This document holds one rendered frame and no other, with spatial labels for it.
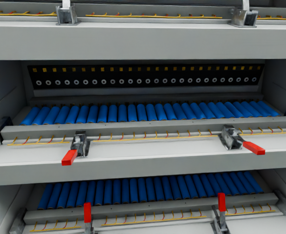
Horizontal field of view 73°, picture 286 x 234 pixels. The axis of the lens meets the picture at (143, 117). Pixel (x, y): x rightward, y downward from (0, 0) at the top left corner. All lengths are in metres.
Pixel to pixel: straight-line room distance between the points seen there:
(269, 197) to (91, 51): 0.49
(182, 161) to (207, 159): 0.04
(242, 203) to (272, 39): 0.35
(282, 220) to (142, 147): 0.37
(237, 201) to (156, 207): 0.19
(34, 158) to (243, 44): 0.37
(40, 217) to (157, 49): 0.40
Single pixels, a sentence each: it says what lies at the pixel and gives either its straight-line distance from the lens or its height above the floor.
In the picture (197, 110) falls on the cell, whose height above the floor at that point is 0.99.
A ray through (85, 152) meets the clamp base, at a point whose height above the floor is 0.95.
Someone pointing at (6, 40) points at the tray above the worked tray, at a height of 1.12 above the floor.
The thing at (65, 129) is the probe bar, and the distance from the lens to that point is 0.36.
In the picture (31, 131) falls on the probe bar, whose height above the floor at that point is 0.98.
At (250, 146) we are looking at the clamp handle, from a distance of 0.33.
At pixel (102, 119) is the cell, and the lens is 0.38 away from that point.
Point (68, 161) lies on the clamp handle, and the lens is 0.27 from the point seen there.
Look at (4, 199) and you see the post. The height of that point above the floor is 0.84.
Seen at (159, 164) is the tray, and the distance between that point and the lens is 0.34.
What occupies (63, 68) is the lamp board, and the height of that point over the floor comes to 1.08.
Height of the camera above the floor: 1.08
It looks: 14 degrees down
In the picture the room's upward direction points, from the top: 1 degrees counter-clockwise
